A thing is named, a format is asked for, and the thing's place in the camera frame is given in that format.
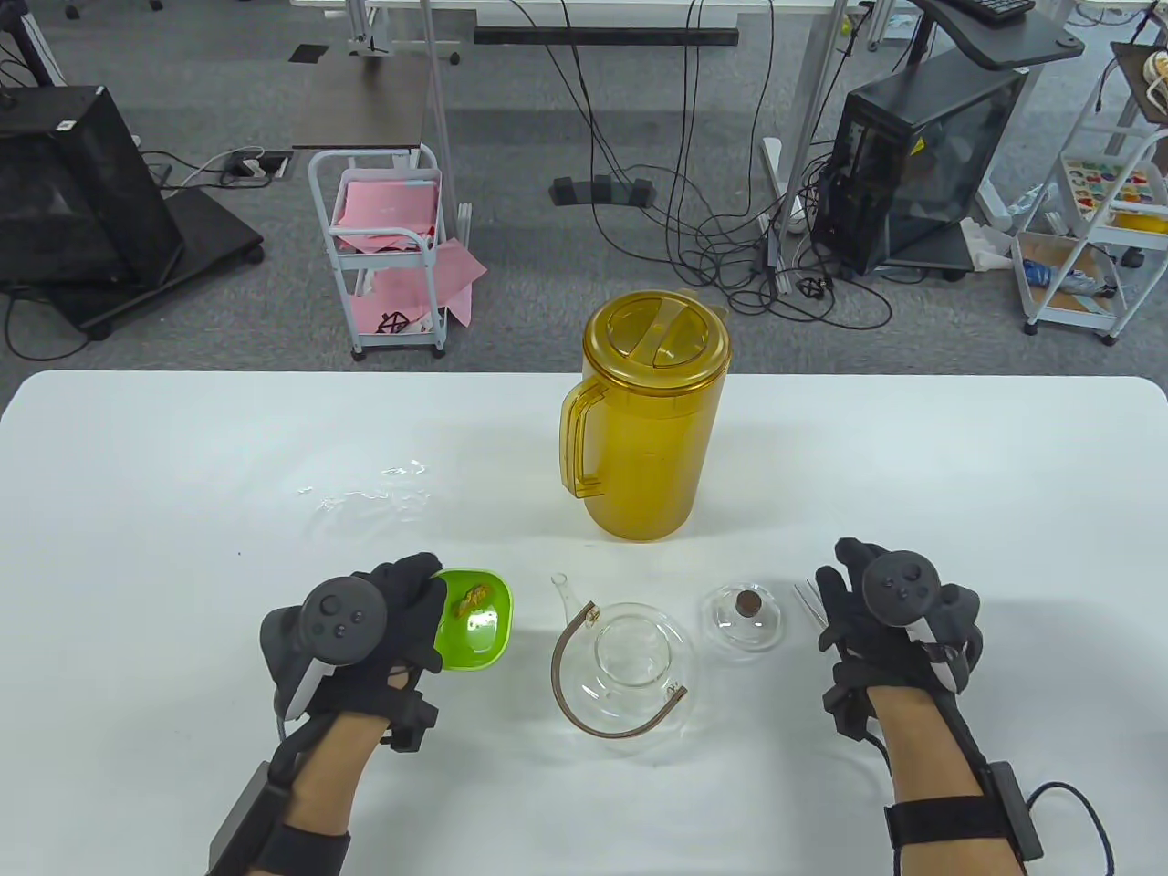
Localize person's left forearm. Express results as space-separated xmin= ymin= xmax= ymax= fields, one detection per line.
xmin=265 ymin=712 xmax=393 ymax=876

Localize white plastic bags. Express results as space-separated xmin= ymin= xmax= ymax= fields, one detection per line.
xmin=960 ymin=217 xmax=1016 ymax=273

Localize aluminium pole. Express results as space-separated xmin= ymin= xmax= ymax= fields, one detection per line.
xmin=415 ymin=0 xmax=460 ymax=247

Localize glass teapot lid cork knob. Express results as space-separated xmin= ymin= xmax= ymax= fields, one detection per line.
xmin=700 ymin=584 xmax=787 ymax=653

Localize black right arm strap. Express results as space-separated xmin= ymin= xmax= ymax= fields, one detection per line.
xmin=885 ymin=796 xmax=1014 ymax=854

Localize dark brown side table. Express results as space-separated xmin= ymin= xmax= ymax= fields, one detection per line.
xmin=292 ymin=50 xmax=432 ymax=151

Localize black left arm strap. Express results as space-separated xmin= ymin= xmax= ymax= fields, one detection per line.
xmin=251 ymin=821 xmax=352 ymax=876

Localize green plastic bowl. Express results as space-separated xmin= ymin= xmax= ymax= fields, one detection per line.
xmin=429 ymin=568 xmax=515 ymax=674

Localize clear water puddle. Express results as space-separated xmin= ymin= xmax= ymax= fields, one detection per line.
xmin=297 ymin=459 xmax=432 ymax=523

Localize black arm strap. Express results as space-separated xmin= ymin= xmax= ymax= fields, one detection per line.
xmin=251 ymin=821 xmax=352 ymax=876
xmin=885 ymin=796 xmax=1014 ymax=854

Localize person's right forearm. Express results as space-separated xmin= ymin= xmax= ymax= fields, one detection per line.
xmin=862 ymin=680 xmax=1014 ymax=876

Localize black rolling base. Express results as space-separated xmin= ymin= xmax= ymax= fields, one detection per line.
xmin=0 ymin=187 xmax=266 ymax=340

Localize black hand controller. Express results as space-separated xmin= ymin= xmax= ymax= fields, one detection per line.
xmin=260 ymin=575 xmax=389 ymax=722
xmin=862 ymin=550 xmax=985 ymax=694

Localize black keyboard tray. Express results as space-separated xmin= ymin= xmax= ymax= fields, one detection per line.
xmin=912 ymin=0 xmax=1087 ymax=71

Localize black desk foot bar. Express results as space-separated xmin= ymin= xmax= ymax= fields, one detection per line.
xmin=474 ymin=26 xmax=739 ymax=48

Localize black keyboard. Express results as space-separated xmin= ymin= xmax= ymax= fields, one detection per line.
xmin=949 ymin=0 xmax=1038 ymax=24

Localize pink paper sheets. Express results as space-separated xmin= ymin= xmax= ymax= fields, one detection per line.
xmin=330 ymin=175 xmax=487 ymax=334

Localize floor socket box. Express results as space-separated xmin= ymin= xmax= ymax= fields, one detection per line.
xmin=219 ymin=151 xmax=295 ymax=186

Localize person's right hand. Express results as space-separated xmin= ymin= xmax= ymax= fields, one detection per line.
xmin=815 ymin=538 xmax=985 ymax=758

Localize white utility cart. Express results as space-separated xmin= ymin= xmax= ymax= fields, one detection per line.
xmin=1011 ymin=128 xmax=1168 ymax=346

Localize glass teapot with infuser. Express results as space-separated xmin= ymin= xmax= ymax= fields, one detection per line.
xmin=549 ymin=572 xmax=699 ymax=740

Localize blue packet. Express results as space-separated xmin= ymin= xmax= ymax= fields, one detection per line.
xmin=1022 ymin=259 xmax=1120 ymax=299

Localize black computer tower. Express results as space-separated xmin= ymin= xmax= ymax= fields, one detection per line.
xmin=812 ymin=62 xmax=1030 ymax=279

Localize yellow plastic pitcher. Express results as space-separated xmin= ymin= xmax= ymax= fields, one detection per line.
xmin=558 ymin=289 xmax=734 ymax=544

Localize brown tray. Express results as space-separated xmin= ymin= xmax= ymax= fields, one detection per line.
xmin=1111 ymin=41 xmax=1168 ymax=129

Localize colourful puzzle board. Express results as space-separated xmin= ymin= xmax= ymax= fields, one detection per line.
xmin=1061 ymin=160 xmax=1154 ymax=217

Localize person's left hand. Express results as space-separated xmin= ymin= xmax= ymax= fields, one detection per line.
xmin=260 ymin=552 xmax=448 ymax=754

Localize white rolling cart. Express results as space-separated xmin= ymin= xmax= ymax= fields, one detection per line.
xmin=308 ymin=144 xmax=450 ymax=361

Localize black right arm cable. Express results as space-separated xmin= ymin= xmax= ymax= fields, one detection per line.
xmin=1022 ymin=780 xmax=1119 ymax=876

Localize white desk leg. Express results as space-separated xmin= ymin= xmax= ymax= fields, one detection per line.
xmin=769 ymin=0 xmax=854 ymax=275

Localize bundle of black floor cables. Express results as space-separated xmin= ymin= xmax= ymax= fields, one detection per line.
xmin=506 ymin=0 xmax=895 ymax=331

